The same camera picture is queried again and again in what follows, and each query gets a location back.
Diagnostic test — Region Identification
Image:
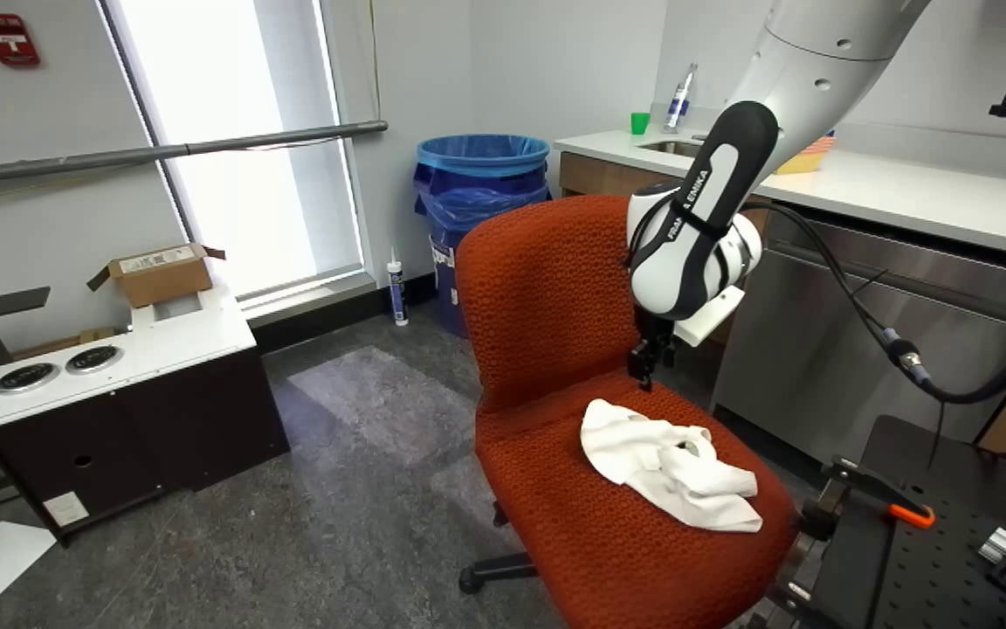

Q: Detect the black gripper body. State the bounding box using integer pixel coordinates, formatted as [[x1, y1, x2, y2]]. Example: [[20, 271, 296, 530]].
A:
[[636, 308, 680, 356]]

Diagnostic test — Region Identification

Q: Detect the white towel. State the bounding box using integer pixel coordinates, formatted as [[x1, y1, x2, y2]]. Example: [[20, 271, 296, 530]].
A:
[[577, 393, 764, 539]]

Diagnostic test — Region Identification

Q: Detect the red fabric office chair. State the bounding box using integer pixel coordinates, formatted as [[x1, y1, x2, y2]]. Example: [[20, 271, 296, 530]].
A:
[[450, 192, 802, 629]]

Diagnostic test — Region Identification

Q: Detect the steel sink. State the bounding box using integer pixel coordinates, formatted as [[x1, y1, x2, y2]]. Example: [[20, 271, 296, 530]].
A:
[[639, 137, 704, 159]]

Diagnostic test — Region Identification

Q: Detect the tan basket with toy fruit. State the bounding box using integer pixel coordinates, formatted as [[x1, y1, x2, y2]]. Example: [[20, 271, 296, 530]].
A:
[[772, 128, 839, 179]]

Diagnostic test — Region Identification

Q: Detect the blue trash bin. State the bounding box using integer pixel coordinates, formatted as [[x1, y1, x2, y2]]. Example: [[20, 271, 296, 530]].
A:
[[413, 131, 554, 341]]

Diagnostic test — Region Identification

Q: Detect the clear floor mat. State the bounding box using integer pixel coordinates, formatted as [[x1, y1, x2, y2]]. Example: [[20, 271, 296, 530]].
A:
[[285, 341, 497, 473]]

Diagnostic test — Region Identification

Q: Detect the white spray bottle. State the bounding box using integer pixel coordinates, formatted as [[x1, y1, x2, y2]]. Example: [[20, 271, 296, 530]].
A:
[[385, 254, 413, 330]]

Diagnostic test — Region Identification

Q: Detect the stainless steel dishwasher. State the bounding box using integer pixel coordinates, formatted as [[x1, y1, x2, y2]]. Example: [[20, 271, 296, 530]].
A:
[[709, 205, 1006, 468]]

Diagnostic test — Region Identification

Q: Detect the white kitchen counter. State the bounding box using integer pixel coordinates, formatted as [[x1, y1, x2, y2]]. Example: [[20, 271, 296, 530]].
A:
[[553, 122, 1006, 264]]

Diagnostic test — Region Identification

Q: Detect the brown cardboard box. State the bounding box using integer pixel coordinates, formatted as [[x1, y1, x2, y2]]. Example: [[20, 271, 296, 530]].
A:
[[82, 241, 226, 313]]

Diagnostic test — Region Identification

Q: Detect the bright window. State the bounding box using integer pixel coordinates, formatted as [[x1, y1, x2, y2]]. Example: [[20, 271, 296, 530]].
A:
[[96, 0, 374, 308]]

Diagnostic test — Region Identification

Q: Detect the dark cabinet with white top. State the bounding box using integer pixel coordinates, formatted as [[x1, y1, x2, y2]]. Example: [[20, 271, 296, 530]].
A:
[[0, 291, 293, 546]]

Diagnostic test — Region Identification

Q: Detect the red fire alarm pull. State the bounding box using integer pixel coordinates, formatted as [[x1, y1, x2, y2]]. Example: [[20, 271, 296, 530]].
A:
[[0, 10, 46, 68]]

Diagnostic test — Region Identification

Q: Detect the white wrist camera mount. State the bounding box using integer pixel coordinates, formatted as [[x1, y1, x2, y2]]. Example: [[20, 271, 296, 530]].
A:
[[673, 283, 750, 354]]

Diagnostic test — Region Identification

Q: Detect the black clamp with orange handle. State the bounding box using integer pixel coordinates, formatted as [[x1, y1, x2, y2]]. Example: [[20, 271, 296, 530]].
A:
[[764, 455, 938, 621]]

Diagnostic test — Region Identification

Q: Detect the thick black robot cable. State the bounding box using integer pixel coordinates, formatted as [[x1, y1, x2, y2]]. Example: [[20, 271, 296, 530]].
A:
[[758, 199, 1006, 407]]

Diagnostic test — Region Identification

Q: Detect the grey wall rail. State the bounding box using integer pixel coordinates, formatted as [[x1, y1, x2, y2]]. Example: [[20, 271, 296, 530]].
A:
[[0, 117, 392, 188]]

